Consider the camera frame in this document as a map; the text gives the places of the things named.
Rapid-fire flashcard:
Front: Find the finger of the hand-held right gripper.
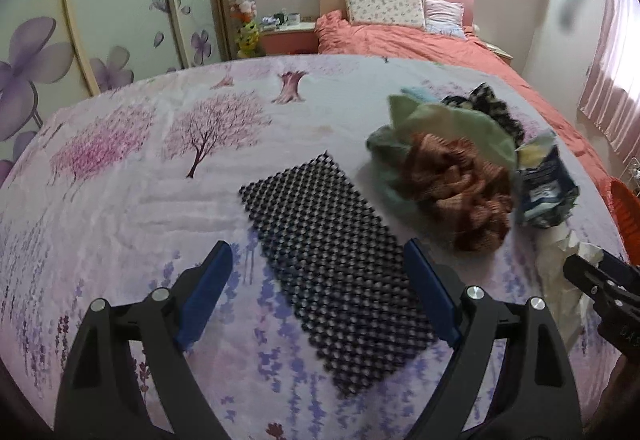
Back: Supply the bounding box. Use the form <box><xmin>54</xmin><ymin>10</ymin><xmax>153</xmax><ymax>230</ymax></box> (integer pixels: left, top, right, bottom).
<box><xmin>597</xmin><ymin>247</ymin><xmax>640</xmax><ymax>281</ymax></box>
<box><xmin>563</xmin><ymin>254</ymin><xmax>627</xmax><ymax>305</ymax></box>

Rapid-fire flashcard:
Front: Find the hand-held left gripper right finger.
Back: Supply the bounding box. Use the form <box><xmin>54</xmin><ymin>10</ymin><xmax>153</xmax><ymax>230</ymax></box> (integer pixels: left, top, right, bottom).
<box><xmin>403</xmin><ymin>238</ymin><xmax>583</xmax><ymax>440</ymax></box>

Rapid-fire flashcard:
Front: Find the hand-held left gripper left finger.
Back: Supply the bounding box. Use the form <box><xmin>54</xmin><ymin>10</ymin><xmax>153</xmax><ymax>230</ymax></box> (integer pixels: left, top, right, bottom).
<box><xmin>54</xmin><ymin>241</ymin><xmax>234</xmax><ymax>440</ymax></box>

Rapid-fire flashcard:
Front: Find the orange plastic basket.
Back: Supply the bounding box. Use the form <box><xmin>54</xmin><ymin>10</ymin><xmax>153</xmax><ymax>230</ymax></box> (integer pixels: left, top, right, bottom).
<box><xmin>607</xmin><ymin>177</ymin><xmax>640</xmax><ymax>266</ymax></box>

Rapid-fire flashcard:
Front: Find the navy blue white cloth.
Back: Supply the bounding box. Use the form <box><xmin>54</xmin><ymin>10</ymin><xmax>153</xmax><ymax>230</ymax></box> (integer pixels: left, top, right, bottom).
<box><xmin>515</xmin><ymin>130</ymin><xmax>581</xmax><ymax>228</ymax></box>

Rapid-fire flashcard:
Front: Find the black mesh mat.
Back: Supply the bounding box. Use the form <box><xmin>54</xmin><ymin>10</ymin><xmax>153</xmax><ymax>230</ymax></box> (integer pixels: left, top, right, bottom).
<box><xmin>238</xmin><ymin>151</ymin><xmax>438</xmax><ymax>398</ymax></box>

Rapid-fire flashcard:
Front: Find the brown patterned cloth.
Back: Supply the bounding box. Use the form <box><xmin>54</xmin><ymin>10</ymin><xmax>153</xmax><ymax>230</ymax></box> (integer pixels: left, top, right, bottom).
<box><xmin>397</xmin><ymin>132</ymin><xmax>515</xmax><ymax>253</ymax></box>

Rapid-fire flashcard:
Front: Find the green cloth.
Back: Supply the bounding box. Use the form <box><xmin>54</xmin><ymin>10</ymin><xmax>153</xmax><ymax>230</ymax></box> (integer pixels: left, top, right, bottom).
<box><xmin>366</xmin><ymin>94</ymin><xmax>518</xmax><ymax>216</ymax></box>

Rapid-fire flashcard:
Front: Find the person's right forearm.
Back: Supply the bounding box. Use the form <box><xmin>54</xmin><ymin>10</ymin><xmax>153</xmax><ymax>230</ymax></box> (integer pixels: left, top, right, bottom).
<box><xmin>592</xmin><ymin>354</ymin><xmax>640</xmax><ymax>440</ymax></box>

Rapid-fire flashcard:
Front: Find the tree printed blanket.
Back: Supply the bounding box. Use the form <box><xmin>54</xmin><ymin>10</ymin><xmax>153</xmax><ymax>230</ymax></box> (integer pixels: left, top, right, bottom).
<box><xmin>0</xmin><ymin>54</ymin><xmax>631</xmax><ymax>440</ymax></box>

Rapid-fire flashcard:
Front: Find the pink curtain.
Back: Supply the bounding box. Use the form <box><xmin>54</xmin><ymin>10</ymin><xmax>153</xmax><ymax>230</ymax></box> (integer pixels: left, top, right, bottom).
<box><xmin>577</xmin><ymin>0</ymin><xmax>640</xmax><ymax>166</ymax></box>

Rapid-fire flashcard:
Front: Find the black floral cloth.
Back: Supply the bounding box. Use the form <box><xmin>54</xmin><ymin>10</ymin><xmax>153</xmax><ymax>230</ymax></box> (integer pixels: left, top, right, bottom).
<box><xmin>440</xmin><ymin>82</ymin><xmax>526</xmax><ymax>143</ymax></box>

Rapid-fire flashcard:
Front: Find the light blue cloth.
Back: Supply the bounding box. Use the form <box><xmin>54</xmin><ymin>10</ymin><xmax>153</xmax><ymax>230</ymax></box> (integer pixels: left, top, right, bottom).
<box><xmin>400</xmin><ymin>86</ymin><xmax>441</xmax><ymax>106</ymax></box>

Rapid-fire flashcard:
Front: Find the orange duvet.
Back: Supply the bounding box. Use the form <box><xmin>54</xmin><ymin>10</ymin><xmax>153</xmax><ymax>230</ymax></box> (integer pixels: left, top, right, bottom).
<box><xmin>314</xmin><ymin>10</ymin><xmax>616</xmax><ymax>201</ymax></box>

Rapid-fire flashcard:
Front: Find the wooden nightstand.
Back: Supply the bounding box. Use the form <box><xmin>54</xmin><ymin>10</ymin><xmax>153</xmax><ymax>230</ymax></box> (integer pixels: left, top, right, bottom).
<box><xmin>482</xmin><ymin>40</ymin><xmax>513</xmax><ymax>66</ymax></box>

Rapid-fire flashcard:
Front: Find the pink white nightstand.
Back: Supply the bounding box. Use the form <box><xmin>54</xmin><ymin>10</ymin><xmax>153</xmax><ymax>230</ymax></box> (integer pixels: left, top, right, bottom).
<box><xmin>260</xmin><ymin>20</ymin><xmax>318</xmax><ymax>57</ymax></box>

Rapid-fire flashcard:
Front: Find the pink striped pillow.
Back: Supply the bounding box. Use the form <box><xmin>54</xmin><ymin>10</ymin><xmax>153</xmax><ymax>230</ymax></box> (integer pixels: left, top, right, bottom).
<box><xmin>424</xmin><ymin>0</ymin><xmax>466</xmax><ymax>38</ymax></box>

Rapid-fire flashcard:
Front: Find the floral white pillow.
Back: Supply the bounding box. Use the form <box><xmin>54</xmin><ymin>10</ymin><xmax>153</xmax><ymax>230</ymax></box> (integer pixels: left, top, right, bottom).
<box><xmin>344</xmin><ymin>0</ymin><xmax>427</xmax><ymax>30</ymax></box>

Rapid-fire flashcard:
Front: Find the hanging plush toy column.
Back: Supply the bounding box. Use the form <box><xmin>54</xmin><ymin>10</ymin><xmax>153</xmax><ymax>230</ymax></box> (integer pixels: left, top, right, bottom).
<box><xmin>223</xmin><ymin>0</ymin><xmax>261</xmax><ymax>59</ymax></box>

